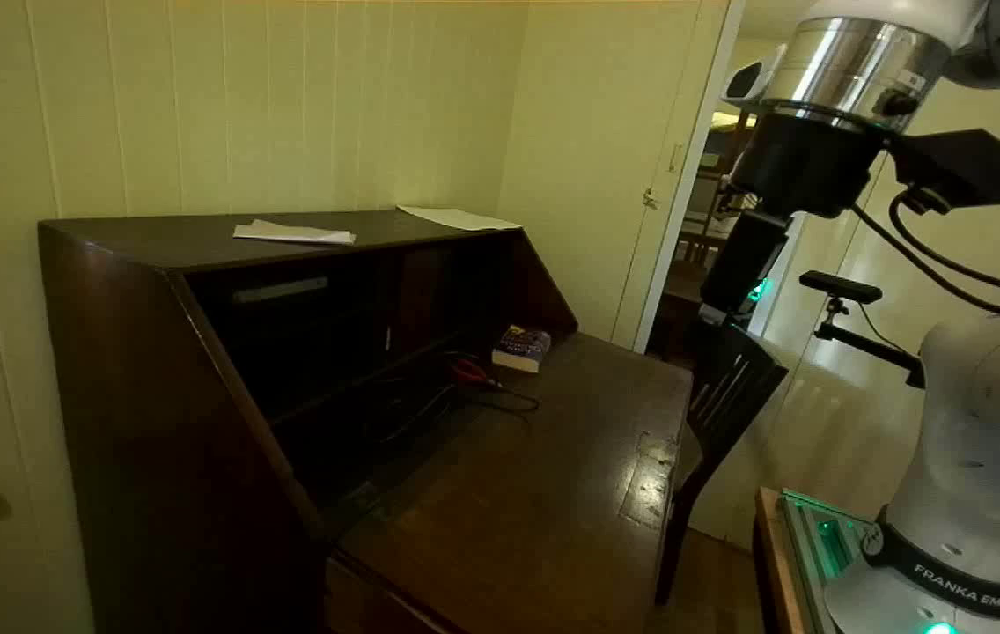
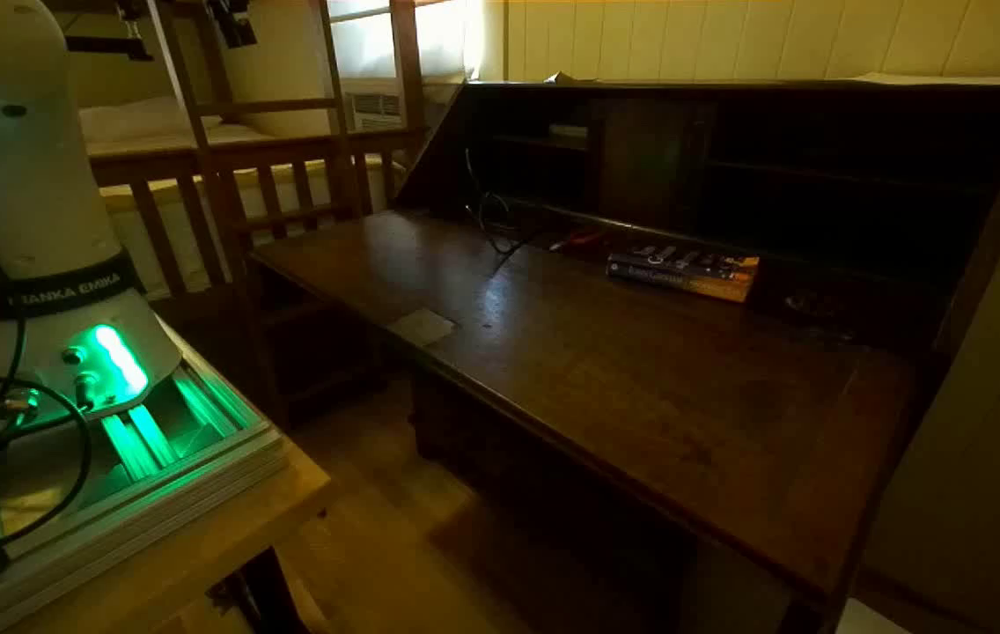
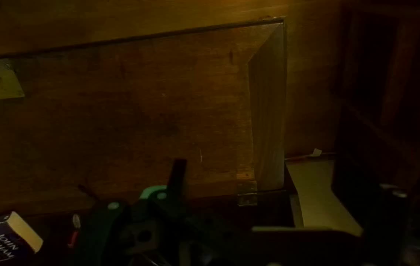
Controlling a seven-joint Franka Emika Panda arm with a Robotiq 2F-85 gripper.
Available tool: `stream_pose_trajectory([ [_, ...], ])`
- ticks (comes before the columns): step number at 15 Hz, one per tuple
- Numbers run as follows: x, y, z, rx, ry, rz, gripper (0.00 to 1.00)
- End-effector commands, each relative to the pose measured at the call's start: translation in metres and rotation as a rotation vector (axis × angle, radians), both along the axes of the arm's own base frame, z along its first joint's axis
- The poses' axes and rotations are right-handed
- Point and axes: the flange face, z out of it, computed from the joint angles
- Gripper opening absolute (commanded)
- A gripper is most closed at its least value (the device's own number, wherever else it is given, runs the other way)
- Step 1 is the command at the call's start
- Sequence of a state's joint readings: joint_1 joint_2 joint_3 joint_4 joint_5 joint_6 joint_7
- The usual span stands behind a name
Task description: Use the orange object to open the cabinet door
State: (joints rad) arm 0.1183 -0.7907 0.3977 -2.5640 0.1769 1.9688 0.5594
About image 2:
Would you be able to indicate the wooden bed frame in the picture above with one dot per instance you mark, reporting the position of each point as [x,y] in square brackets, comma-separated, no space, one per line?
[159,83]

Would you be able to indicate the aluminium robot mounting plate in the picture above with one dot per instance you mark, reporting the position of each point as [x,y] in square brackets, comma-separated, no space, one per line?
[88,487]

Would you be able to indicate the dark wooden secretary desk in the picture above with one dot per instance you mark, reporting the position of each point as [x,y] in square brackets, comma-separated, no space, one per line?
[646,422]

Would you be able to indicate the small white paper piece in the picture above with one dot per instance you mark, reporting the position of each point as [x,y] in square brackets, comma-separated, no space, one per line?
[425,330]

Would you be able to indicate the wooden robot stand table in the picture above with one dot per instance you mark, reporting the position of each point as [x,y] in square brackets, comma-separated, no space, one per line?
[233,541]

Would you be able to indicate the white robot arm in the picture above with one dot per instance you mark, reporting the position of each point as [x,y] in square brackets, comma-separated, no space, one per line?
[72,308]

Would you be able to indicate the dark wooden chair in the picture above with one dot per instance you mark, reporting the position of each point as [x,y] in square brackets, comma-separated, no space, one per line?
[270,193]

